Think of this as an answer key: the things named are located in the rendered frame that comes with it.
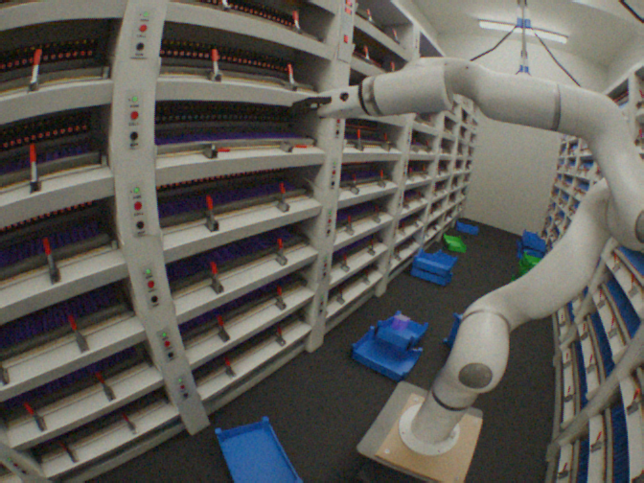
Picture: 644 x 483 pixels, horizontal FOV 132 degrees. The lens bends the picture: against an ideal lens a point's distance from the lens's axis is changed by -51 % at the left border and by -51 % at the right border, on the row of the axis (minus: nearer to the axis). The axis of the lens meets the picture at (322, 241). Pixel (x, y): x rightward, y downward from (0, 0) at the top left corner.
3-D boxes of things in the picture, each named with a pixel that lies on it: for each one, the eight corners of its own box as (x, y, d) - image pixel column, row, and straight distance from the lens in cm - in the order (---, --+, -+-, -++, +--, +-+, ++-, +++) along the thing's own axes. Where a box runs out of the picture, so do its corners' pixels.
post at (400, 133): (385, 291, 200) (420, 24, 187) (379, 297, 192) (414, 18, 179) (360, 281, 207) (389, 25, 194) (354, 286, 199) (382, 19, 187)
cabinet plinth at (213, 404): (379, 289, 201) (381, 283, 198) (53, 494, 134) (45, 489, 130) (360, 281, 207) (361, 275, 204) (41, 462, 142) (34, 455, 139)
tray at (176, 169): (323, 164, 103) (332, 140, 101) (153, 187, 67) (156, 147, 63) (286, 143, 115) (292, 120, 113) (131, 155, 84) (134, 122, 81)
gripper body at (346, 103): (362, 111, 53) (314, 121, 60) (386, 118, 62) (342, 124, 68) (358, 74, 55) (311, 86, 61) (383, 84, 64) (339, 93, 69)
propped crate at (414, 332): (393, 322, 172) (398, 310, 169) (424, 335, 168) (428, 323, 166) (373, 334, 145) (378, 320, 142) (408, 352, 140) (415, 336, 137)
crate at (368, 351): (418, 359, 152) (423, 349, 147) (402, 384, 138) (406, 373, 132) (369, 336, 158) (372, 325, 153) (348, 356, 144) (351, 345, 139)
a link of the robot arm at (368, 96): (374, 112, 53) (359, 115, 54) (394, 118, 61) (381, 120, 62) (369, 70, 55) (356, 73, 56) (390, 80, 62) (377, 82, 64)
